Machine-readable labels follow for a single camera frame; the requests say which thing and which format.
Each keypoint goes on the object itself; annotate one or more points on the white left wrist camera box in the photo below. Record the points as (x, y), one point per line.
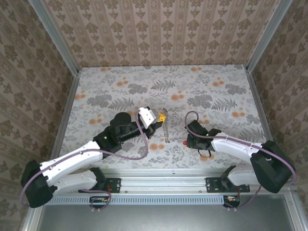
(148, 118)

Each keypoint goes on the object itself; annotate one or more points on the aluminium table side rail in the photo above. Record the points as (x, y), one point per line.
(260, 106)
(68, 106)

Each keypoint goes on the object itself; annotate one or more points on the aluminium frame post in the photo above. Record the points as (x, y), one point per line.
(55, 38)
(267, 38)

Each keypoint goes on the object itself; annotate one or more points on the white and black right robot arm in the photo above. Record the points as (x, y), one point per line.
(235, 146)

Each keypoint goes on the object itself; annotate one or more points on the aluminium lower frame bar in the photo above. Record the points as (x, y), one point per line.
(297, 216)
(30, 220)

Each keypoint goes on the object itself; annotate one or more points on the grey metal panel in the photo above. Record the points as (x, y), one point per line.
(168, 219)

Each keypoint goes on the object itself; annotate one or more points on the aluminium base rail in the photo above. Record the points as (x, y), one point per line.
(163, 180)

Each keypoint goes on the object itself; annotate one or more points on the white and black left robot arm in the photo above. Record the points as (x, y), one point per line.
(72, 156)

